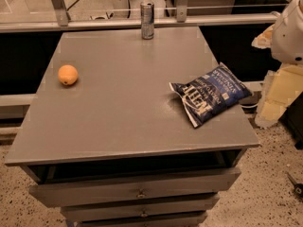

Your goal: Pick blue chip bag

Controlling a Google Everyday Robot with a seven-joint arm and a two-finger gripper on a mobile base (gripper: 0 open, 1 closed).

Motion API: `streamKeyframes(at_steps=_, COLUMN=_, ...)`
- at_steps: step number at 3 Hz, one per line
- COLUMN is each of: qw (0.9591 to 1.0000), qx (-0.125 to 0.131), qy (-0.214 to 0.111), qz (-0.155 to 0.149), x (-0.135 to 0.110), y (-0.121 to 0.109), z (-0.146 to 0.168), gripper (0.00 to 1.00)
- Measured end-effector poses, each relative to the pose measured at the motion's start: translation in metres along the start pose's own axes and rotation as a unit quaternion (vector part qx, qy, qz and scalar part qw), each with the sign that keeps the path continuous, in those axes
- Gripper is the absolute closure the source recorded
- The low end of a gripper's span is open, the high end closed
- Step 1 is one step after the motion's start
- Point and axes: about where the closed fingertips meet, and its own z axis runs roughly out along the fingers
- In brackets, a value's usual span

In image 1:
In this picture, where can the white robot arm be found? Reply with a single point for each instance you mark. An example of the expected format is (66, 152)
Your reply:
(287, 37)

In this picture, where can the blue potato chip bag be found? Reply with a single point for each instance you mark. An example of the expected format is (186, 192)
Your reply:
(210, 94)

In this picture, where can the grey drawer cabinet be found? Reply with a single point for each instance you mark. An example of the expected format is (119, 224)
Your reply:
(120, 118)

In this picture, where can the orange fruit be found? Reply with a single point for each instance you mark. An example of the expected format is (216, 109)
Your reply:
(68, 75)

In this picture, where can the silver blue drink can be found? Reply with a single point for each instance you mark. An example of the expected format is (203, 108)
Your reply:
(147, 19)

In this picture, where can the middle grey drawer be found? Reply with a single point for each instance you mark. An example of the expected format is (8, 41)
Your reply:
(141, 209)

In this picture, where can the grey drawer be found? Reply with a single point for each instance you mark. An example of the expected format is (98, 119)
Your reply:
(141, 209)
(190, 219)
(135, 188)

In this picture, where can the bottom grey drawer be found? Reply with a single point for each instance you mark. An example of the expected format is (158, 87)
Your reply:
(190, 219)

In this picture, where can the metal guard railing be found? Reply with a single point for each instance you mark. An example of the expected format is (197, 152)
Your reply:
(64, 15)

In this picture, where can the top grey drawer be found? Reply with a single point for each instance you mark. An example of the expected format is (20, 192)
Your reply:
(135, 188)

